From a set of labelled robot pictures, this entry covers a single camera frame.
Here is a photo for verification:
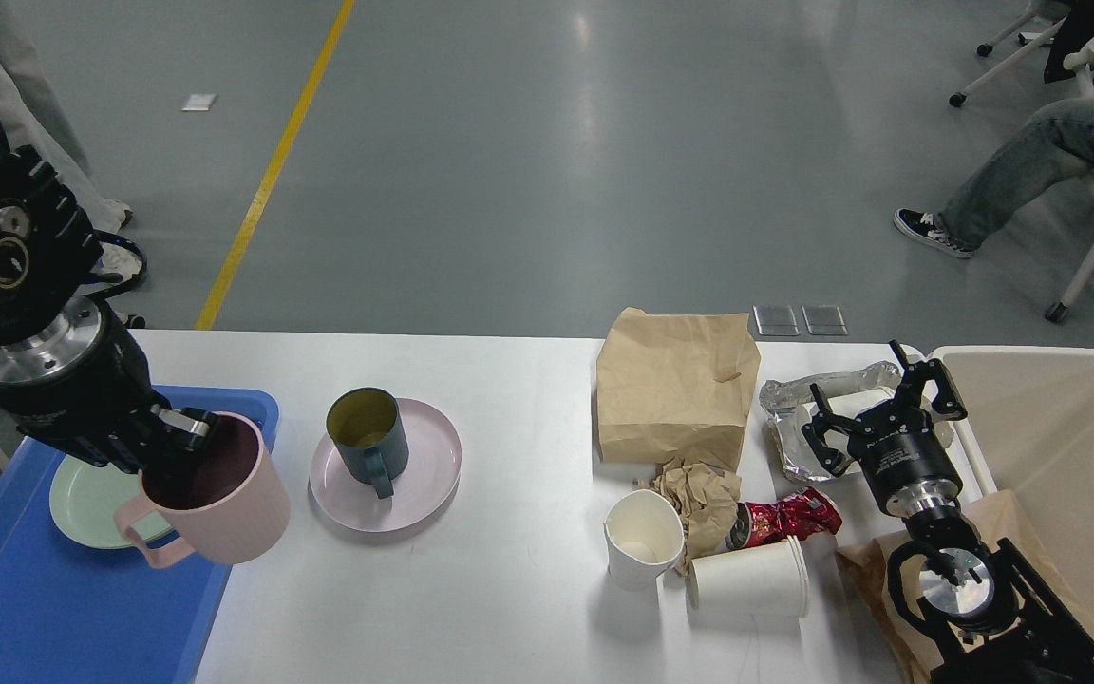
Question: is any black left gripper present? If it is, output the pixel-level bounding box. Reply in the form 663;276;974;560
0;297;220;495

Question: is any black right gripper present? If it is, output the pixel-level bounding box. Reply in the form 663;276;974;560
802;339;969;519

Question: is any pink mug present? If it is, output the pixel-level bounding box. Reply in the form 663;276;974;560
114;411;291;570

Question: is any dark teal mug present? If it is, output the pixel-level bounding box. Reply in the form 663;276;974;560
326;387;411;501

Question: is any brown paper bag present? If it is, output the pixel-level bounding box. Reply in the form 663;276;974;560
595;308;763;471

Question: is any pink plate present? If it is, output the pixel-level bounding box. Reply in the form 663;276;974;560
309;397;462;533

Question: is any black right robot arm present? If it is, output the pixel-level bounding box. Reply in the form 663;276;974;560
802;341;1094;683

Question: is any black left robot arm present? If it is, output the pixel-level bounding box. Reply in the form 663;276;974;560
0;120;220;482

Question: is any brown paper under arm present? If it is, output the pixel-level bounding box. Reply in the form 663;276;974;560
837;490;1094;683

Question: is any white container in foil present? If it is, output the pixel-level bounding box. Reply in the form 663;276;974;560
793;387;895;482

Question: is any aluminium foil tray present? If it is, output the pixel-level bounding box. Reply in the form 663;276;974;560
760;362;952;484

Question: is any light green plate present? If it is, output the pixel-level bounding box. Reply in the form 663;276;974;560
48;455;141;550

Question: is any right floor socket plate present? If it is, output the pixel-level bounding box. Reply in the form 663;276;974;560
802;306;848;336

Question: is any floor socket plate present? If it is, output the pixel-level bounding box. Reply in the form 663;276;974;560
802;306;848;336
754;306;800;337

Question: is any red snack wrapper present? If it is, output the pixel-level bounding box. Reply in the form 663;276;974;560
721;486;843;550

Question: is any left floor socket plate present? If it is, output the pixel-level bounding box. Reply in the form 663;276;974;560
754;306;800;337

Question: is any white plastic bin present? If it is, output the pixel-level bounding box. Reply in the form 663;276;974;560
934;346;1094;618

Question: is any crumpled brown paper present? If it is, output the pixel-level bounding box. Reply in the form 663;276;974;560
647;459;741;577

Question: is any lying white paper cup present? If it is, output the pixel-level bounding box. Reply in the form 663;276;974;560
686;537;808;618

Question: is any blue plastic tray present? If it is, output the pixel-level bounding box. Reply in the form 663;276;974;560
0;439;231;683

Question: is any upright white paper cup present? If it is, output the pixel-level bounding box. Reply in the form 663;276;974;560
603;489;686;589

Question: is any seated person in jeans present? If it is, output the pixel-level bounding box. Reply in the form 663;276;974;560
893;97;1094;258

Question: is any standing person in black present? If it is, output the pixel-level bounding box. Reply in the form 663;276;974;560
0;1;133;237

